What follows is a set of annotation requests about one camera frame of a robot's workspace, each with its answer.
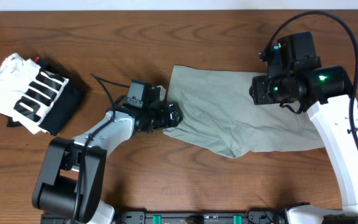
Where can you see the white black printed folded shirt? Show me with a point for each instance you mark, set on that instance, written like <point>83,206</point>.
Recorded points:
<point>36,95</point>

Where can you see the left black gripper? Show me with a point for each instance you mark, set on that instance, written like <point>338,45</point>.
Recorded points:
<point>173,115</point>

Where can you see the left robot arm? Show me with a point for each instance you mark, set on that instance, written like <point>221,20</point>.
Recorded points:
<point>71,176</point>

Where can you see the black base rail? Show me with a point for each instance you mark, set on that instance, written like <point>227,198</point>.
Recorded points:
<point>248,217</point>

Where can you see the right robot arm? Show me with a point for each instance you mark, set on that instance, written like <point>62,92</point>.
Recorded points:
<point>295,74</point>

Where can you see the grey-green shorts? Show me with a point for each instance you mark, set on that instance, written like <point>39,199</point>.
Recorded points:
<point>220,115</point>

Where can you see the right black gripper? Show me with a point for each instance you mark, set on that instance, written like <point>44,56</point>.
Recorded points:
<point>261,95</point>

